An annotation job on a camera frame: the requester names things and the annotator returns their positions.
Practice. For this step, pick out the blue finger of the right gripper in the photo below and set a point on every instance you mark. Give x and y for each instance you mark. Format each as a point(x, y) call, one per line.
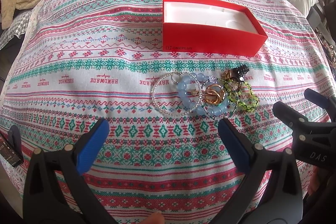
point(287, 115)
point(326, 103)

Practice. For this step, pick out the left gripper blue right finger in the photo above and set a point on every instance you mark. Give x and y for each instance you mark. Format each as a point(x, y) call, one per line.
point(282, 199)

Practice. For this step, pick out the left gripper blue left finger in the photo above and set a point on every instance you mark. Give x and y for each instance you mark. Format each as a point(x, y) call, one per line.
point(43, 199)

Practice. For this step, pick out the black hair claw clip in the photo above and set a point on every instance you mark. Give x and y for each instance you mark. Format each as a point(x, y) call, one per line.
point(240, 72)

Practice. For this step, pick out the small gold earring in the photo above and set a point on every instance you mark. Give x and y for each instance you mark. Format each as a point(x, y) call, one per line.
point(194, 92)

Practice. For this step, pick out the person's right hand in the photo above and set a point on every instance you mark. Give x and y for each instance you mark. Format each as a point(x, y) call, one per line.
point(317, 178)

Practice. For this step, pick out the person's left hand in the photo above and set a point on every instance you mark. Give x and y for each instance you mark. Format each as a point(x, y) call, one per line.
point(155, 218)

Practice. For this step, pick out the red cardboard box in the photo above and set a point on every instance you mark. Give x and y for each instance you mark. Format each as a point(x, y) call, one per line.
point(210, 26)

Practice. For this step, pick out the patterned pink green bedspread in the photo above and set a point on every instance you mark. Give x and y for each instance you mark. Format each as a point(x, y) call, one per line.
point(86, 59)

